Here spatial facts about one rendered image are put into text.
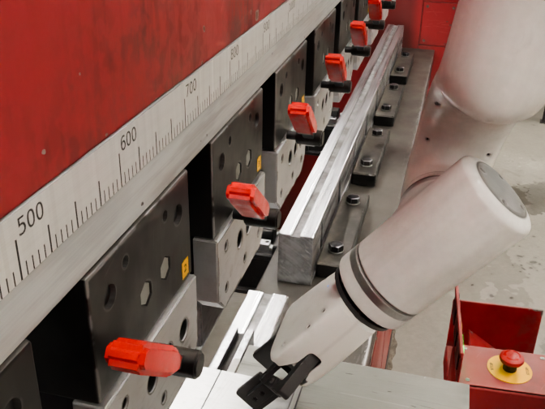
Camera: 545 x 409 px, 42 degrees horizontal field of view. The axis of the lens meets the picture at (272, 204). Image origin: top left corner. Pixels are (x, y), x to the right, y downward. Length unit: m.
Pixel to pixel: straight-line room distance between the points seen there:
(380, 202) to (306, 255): 0.37
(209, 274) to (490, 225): 0.23
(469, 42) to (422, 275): 0.20
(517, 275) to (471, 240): 2.48
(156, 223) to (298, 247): 0.74
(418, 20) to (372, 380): 2.09
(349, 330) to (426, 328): 2.01
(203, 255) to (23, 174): 0.29
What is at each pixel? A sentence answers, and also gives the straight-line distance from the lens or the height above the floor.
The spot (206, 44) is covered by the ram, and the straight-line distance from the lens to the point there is 0.52.
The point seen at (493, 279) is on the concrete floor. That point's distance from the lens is 3.01.
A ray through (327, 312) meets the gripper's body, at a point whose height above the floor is 1.17.
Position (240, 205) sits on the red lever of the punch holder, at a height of 1.30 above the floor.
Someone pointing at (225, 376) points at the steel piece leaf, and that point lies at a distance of 0.83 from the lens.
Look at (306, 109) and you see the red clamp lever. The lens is 0.71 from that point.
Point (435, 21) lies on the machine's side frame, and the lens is 2.78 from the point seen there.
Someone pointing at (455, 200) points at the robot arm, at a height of 1.29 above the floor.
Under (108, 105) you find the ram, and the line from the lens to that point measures 0.38.
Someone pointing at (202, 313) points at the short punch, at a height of 1.14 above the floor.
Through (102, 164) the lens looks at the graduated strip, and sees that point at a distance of 0.38.
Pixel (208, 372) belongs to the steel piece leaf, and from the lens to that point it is 0.84.
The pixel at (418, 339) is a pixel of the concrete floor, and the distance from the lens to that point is 2.59.
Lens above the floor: 1.54
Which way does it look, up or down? 27 degrees down
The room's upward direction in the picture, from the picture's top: 1 degrees clockwise
